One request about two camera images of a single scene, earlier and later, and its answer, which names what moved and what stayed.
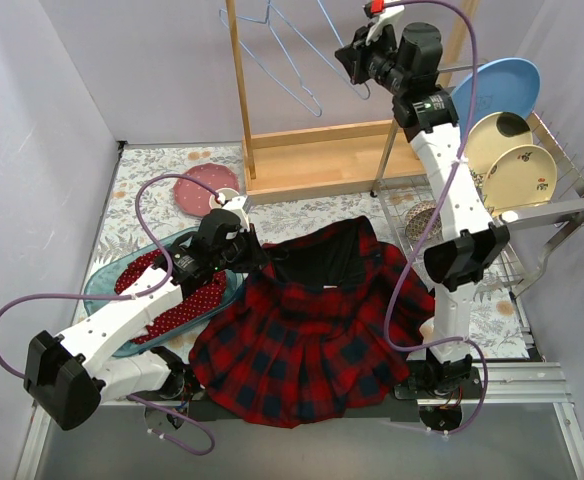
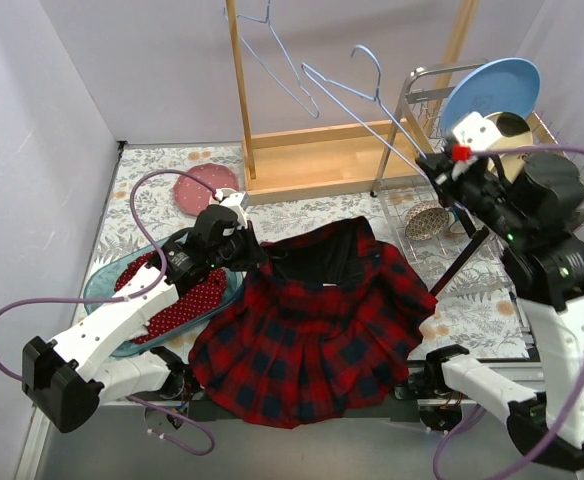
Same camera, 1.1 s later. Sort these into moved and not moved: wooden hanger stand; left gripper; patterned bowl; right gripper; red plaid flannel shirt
Moved: right gripper
Not moved: red plaid flannel shirt; left gripper; wooden hanger stand; patterned bowl
